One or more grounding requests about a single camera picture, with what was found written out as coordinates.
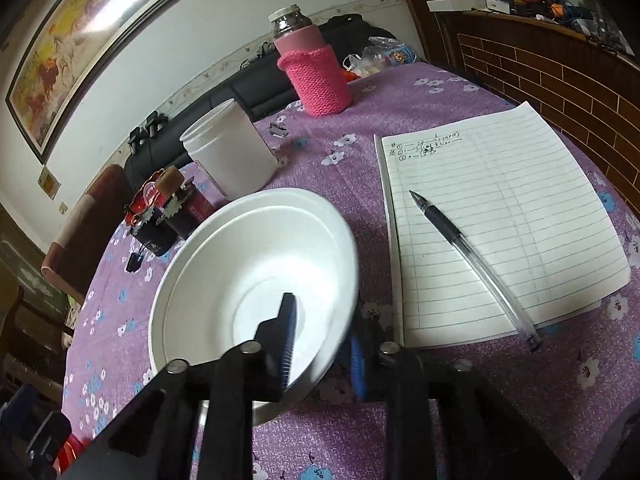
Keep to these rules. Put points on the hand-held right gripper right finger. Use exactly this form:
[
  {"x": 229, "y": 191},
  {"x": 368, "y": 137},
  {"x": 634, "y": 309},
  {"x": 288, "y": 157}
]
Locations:
[{"x": 356, "y": 365}]

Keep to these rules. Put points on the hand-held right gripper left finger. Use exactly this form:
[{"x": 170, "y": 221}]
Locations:
[{"x": 289, "y": 340}]

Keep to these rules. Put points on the white foam bowl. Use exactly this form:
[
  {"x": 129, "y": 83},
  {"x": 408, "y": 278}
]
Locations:
[{"x": 240, "y": 260}]

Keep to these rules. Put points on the red plastic plate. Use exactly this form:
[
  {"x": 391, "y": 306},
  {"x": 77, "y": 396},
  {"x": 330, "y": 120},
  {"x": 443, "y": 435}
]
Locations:
[{"x": 71, "y": 455}]

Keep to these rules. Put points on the dark wooden chair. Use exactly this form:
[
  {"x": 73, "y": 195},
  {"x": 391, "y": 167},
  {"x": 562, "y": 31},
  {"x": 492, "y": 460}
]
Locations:
[{"x": 20, "y": 330}]

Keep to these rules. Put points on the purple floral tablecloth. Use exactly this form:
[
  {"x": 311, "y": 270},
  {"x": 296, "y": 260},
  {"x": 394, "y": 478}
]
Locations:
[{"x": 475, "y": 385}]

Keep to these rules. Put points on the clear ballpoint pen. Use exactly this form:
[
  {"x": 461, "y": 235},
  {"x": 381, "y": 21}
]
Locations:
[{"x": 445, "y": 227}]

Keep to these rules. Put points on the black electronic device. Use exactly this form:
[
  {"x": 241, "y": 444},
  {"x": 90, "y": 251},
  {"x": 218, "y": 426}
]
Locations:
[{"x": 155, "y": 237}]

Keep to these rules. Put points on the white plastic jar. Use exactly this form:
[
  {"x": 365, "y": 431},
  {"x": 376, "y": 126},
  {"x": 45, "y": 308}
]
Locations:
[{"x": 230, "y": 155}]

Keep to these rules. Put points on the red plate with white label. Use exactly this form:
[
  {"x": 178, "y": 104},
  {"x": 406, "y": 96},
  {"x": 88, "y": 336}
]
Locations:
[{"x": 134, "y": 208}]

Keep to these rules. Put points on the black binder clip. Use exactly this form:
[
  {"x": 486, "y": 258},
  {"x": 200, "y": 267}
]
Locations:
[{"x": 279, "y": 130}]

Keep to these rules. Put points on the brown upholstered chair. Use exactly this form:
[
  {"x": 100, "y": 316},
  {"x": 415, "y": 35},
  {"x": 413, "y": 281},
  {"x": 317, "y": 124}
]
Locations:
[{"x": 85, "y": 230}]

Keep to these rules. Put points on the lined paper notebook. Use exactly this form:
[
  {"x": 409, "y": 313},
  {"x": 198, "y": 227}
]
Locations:
[{"x": 500, "y": 210}]

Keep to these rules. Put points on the black clips on sofa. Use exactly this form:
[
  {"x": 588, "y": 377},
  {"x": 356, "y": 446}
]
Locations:
[{"x": 147, "y": 130}]

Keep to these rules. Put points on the black leather sofa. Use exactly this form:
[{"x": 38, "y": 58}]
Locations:
[{"x": 225, "y": 95}]

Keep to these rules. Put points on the bottle with pink knit sleeve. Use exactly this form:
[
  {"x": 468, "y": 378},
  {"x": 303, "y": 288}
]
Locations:
[{"x": 315, "y": 80}]

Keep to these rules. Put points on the clear plastic bottle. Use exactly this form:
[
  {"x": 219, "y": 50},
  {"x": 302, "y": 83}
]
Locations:
[{"x": 390, "y": 55}]

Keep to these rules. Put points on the wooden cabinet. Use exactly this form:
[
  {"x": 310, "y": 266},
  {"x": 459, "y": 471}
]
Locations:
[{"x": 550, "y": 75}]

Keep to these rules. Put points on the white flat box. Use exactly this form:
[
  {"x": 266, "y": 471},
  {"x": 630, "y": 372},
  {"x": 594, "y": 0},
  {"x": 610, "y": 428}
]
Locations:
[{"x": 460, "y": 5}]

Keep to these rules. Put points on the clutter of tools on cabinet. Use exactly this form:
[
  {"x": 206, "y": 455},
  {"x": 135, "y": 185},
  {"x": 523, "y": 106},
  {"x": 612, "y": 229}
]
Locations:
[{"x": 560, "y": 5}]

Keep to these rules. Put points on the small yellow wall sticker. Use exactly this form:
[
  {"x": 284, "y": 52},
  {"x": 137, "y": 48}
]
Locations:
[{"x": 49, "y": 182}]

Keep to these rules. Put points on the framed wall painting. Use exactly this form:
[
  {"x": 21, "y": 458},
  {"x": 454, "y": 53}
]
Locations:
[{"x": 75, "y": 50}]

